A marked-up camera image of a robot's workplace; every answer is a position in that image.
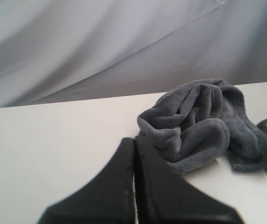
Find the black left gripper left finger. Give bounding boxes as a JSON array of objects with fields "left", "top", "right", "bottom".
[{"left": 38, "top": 138, "right": 135, "bottom": 224}]

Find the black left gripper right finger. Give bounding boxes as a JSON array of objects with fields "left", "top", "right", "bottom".
[{"left": 134, "top": 137, "right": 242, "bottom": 224}]

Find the grey microfibre cloth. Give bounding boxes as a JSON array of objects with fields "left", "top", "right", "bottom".
[{"left": 137, "top": 79, "right": 267, "bottom": 174}]

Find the grey backdrop curtain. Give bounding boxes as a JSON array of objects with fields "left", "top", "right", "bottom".
[{"left": 0, "top": 0, "right": 267, "bottom": 107}]

